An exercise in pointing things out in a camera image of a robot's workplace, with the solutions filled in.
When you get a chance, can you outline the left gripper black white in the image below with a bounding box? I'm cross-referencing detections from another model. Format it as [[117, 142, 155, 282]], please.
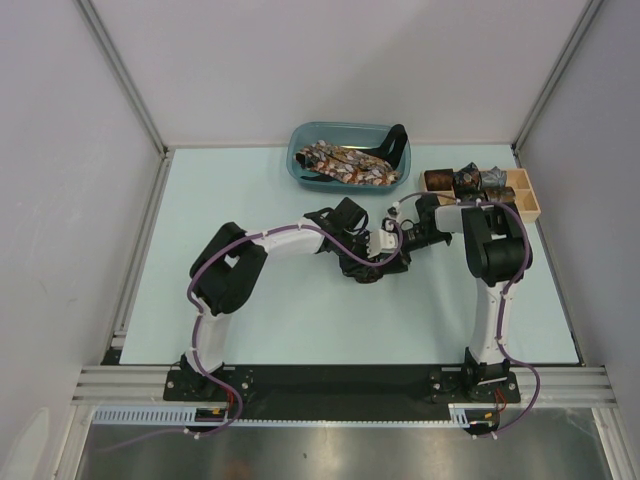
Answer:
[[334, 231, 379, 280]]

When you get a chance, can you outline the dark orange floral tie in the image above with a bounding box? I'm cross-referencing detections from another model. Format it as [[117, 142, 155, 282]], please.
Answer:
[[356, 262, 409, 284]]

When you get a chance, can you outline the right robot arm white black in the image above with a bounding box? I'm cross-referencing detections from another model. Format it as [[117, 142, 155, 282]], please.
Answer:
[[368, 194, 532, 403]]

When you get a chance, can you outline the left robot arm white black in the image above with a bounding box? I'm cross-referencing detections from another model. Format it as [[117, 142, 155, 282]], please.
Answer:
[[180, 197, 403, 400]]

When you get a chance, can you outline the pile of patterned ties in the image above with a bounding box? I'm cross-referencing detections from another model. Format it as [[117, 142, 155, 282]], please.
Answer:
[[293, 140, 402, 187]]

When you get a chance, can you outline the rolled navy patterned tie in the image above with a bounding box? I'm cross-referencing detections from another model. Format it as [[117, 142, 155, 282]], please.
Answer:
[[457, 191, 485, 204]]

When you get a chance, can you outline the rolled dark blue tie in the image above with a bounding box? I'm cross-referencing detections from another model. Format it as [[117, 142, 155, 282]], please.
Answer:
[[453, 162, 481, 194]]

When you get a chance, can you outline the rolled grey tie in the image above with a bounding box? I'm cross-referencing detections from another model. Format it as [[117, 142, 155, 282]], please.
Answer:
[[480, 166, 508, 190]]

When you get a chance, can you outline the rolled brown blue tie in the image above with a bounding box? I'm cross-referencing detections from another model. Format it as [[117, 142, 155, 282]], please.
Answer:
[[484, 186, 516, 203]]

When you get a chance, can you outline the wooden compartment tray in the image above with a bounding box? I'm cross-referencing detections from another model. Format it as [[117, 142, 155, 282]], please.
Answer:
[[418, 168, 541, 224]]

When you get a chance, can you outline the blue plastic basin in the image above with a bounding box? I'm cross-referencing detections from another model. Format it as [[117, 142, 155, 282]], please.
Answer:
[[286, 122, 411, 195]]

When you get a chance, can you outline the black strap in basin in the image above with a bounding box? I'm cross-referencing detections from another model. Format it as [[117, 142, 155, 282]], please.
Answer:
[[374, 123, 409, 174]]

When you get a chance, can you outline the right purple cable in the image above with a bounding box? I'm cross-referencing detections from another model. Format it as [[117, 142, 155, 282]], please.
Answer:
[[392, 192, 543, 441]]

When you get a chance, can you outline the purple cable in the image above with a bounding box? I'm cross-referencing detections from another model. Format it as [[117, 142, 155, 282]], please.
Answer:
[[392, 192, 543, 441], [99, 219, 404, 451]]

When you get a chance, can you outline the white cable duct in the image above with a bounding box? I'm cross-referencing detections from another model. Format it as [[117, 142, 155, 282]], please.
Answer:
[[93, 405, 490, 428]]

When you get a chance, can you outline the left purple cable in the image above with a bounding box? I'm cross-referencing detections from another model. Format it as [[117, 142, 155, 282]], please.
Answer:
[[99, 219, 404, 451]]

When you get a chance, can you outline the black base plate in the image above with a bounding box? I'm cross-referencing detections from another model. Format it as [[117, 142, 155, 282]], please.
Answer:
[[163, 361, 521, 422]]

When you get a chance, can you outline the aluminium frame rail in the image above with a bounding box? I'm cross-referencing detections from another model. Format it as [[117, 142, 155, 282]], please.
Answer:
[[71, 366, 617, 408]]

